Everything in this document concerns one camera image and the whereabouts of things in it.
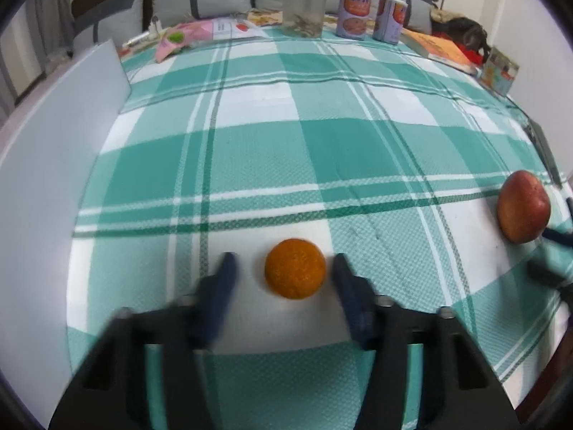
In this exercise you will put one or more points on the white cardboard box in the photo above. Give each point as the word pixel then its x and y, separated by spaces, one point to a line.
pixel 44 188

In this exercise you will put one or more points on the red apple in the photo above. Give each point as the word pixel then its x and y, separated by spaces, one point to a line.
pixel 523 208

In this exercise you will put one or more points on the black phone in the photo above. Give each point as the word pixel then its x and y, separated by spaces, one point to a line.
pixel 544 150

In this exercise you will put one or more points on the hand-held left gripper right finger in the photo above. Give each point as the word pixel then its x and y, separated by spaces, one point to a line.
pixel 353 295

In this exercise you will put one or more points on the printed paper tin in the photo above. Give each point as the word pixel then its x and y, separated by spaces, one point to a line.
pixel 499 71

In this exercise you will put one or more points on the white card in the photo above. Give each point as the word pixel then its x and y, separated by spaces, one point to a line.
pixel 237 27

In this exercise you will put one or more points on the printed food can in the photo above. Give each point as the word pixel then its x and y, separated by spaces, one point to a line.
pixel 354 13
pixel 390 20

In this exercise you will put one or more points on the orange book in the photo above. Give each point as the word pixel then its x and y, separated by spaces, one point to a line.
pixel 441 49

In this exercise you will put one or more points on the grey curtain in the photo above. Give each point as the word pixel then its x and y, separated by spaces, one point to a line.
pixel 31 31

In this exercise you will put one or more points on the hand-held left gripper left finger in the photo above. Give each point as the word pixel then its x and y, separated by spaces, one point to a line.
pixel 221 291

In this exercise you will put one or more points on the dark clothing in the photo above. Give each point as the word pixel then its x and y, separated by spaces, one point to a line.
pixel 465 31

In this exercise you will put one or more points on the small orange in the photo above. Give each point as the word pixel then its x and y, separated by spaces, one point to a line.
pixel 295 269

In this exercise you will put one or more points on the pink packet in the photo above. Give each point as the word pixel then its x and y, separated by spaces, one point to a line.
pixel 183 36

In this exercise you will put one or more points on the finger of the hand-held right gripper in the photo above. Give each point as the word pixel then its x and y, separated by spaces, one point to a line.
pixel 548 273
pixel 559 236

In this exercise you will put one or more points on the clear jar with black lid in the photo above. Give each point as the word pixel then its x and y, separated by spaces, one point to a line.
pixel 304 9

